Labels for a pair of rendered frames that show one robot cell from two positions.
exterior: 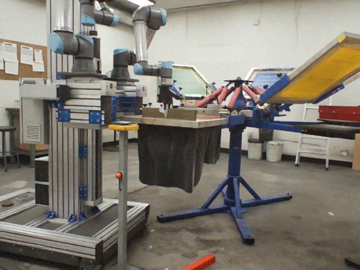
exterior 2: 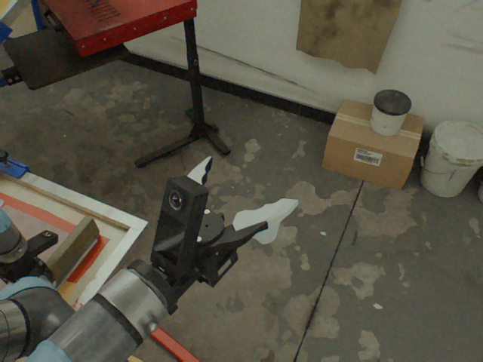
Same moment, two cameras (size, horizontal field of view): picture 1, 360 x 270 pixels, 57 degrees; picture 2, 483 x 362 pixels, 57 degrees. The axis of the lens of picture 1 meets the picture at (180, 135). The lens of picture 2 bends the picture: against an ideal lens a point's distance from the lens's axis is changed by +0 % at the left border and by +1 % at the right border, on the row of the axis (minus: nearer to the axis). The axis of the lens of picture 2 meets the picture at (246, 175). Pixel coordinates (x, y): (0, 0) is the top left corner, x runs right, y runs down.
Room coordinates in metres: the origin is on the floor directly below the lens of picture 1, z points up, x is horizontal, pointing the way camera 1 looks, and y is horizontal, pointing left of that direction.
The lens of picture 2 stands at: (1.71, 0.68, 2.14)
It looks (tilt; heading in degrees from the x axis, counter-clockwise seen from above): 50 degrees down; 266
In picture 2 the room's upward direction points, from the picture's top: straight up
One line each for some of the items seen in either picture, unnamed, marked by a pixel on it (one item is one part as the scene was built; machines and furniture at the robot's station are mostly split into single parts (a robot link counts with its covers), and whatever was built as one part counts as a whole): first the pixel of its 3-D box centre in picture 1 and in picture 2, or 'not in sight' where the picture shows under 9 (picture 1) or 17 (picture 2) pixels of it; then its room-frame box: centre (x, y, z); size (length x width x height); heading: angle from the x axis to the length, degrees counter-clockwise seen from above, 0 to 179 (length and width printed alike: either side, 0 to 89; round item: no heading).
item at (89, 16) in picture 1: (90, 15); not in sight; (1.88, 0.51, 1.56); 0.11 x 0.08 x 0.11; 137
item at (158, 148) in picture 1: (164, 156); not in sight; (2.18, 0.10, 0.74); 0.45 x 0.03 x 0.43; 60
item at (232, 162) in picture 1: (235, 144); not in sight; (3.35, -0.56, 0.67); 0.39 x 0.39 x 1.35
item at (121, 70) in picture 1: (120, 72); not in sight; (2.62, 0.48, 1.31); 0.15 x 0.15 x 0.10
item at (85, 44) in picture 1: (82, 46); not in sight; (2.14, 0.63, 1.42); 0.13 x 0.12 x 0.14; 137
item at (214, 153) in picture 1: (207, 155); not in sight; (2.29, -0.20, 0.74); 0.46 x 0.04 x 0.42; 150
